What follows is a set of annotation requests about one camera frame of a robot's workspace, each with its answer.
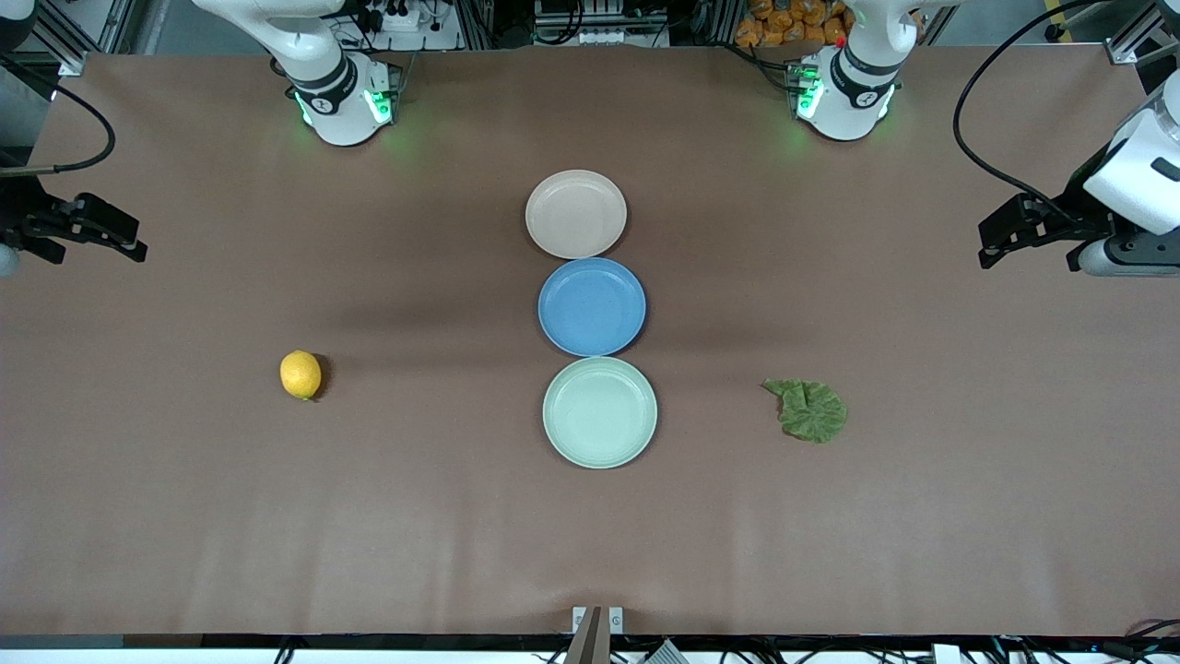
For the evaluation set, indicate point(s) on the beige round plate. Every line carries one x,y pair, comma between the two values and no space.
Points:
576,214

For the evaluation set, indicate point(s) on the white power strip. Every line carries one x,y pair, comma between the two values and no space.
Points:
401,18

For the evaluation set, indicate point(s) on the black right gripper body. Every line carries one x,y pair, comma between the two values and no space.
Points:
20,214

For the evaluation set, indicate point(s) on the yellow lemon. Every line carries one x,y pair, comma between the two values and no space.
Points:
300,374

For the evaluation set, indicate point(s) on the small white box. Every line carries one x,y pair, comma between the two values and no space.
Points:
948,653

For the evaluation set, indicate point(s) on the aluminium frame rail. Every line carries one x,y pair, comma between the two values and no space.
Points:
69,51
1138,37

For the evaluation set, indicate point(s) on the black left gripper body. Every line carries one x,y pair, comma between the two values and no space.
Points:
1071,207

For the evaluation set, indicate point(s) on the green lettuce leaf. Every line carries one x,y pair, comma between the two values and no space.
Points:
811,412

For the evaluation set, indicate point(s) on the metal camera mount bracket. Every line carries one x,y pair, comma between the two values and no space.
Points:
597,632

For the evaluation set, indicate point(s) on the grey adapter block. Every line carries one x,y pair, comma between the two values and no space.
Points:
662,653

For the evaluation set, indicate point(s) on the bag of oranges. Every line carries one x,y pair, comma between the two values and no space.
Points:
793,23

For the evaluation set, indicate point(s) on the blue round plate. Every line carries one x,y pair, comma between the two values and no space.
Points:
592,307

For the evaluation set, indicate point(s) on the pale green round plate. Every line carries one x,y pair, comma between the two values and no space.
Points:
599,412

